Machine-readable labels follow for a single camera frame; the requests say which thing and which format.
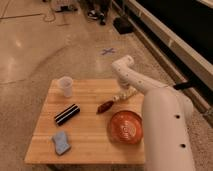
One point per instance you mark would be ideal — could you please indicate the white plastic bottle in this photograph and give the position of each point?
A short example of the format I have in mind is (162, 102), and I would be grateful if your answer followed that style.
(124, 94)

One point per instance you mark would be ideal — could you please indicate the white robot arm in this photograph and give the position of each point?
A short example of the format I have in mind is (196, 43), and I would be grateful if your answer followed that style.
(165, 112)

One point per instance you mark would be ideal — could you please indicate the red brown sweet potato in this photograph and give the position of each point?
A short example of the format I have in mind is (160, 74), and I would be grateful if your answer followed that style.
(105, 106)

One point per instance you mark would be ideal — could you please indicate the translucent plastic cup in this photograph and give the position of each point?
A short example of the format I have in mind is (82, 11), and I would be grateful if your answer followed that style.
(65, 84)

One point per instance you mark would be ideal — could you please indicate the wooden table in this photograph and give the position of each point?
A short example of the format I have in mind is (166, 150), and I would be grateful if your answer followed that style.
(86, 131)

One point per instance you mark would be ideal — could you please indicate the orange patterned bowl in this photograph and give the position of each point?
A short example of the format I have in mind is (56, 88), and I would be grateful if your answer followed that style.
(125, 127)

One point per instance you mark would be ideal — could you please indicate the black white striped box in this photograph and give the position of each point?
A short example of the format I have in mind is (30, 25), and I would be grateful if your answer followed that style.
(65, 115)

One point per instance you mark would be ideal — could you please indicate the black box on floor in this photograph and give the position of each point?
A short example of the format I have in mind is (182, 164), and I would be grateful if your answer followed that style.
(122, 25)

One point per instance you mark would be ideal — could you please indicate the blue sponge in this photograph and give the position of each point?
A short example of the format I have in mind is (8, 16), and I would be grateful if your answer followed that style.
(61, 144)

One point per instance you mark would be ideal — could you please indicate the person's dark shoes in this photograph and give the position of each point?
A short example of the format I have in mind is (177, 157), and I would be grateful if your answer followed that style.
(98, 10)

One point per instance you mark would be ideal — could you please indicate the long white black bench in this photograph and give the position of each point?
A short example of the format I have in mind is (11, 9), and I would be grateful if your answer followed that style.
(179, 33)

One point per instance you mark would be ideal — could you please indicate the white equipment with cables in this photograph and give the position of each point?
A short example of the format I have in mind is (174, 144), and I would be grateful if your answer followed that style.
(62, 5)

